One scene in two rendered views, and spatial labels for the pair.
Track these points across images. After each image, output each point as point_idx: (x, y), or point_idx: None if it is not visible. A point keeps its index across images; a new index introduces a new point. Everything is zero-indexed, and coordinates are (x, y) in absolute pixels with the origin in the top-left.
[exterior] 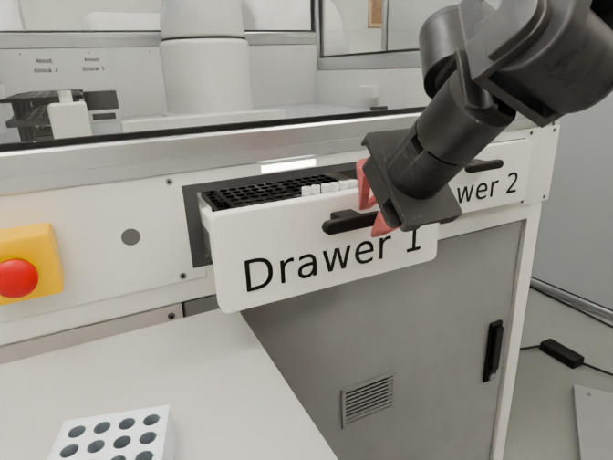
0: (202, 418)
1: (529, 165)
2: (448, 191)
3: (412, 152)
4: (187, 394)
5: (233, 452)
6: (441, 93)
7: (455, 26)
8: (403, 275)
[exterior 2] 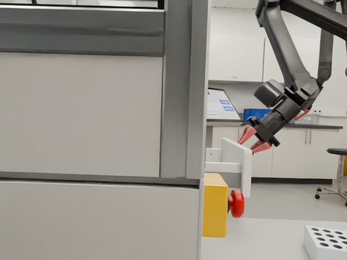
0: (290, 237)
1: None
2: None
3: (280, 120)
4: (272, 237)
5: None
6: (290, 103)
7: (274, 86)
8: None
